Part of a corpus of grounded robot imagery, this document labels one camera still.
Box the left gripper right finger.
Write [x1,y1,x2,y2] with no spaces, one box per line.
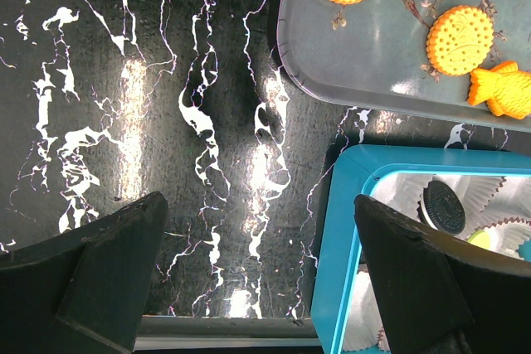
[354,195,530,353]

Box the floral glass tray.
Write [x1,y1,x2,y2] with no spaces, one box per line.
[277,0,530,132]

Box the orange fish cookie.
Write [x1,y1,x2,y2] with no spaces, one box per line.
[467,61,530,120]

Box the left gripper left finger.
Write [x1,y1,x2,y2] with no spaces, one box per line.
[1,192,168,353]

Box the black sandwich cookie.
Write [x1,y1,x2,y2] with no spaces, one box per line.
[418,180,466,235]

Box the teal cookie tin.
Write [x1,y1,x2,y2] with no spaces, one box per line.
[311,145,530,353]

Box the green round cookie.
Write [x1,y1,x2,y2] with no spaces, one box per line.
[467,230,491,250]

